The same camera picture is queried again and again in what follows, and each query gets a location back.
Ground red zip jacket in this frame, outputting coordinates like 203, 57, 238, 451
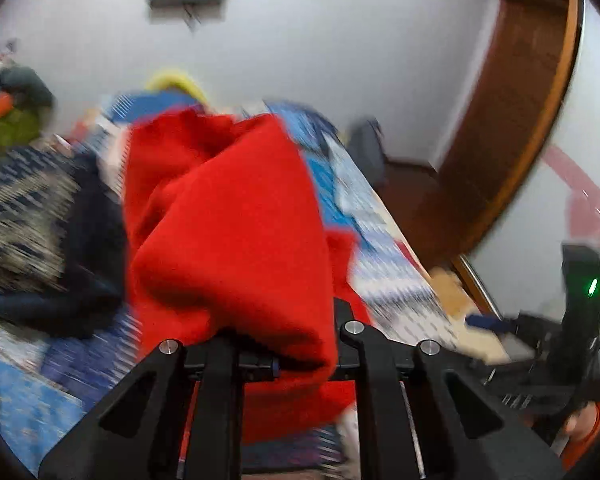
123, 108, 368, 444

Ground navy patterned folded clothes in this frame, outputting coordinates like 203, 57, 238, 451
0, 146, 126, 337

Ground person's right hand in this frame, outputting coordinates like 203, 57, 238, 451
562, 402, 598, 441

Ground blue patchwork bedspread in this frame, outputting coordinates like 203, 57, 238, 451
0, 90, 512, 476

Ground white sliding wardrobe door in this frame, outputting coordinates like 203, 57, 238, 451
469, 0, 600, 315

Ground brown wooden door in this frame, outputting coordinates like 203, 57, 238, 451
380, 0, 582, 269

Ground green storage box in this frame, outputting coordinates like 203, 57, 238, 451
0, 108, 41, 157

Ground yellow round cushion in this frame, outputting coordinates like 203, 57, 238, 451
145, 70, 209, 106

